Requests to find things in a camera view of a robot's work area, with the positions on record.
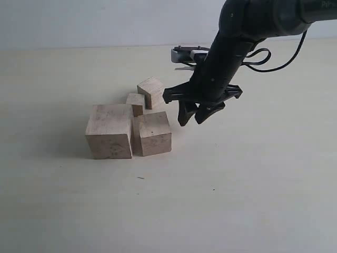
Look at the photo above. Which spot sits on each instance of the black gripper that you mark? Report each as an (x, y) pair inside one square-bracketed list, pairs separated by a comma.
[(242, 26)]

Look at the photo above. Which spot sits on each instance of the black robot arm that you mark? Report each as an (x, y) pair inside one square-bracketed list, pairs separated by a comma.
[(292, 18)]

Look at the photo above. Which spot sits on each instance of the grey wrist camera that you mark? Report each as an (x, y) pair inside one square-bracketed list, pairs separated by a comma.
[(188, 54)]

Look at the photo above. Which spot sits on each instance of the third largest wooden cube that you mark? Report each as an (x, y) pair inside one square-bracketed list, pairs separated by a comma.
[(152, 88)]

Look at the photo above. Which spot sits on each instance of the second largest wooden cube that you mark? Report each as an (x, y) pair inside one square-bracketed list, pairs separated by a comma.
[(151, 134)]

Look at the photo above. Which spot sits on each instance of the smallest wooden cube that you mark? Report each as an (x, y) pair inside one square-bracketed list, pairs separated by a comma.
[(137, 101)]

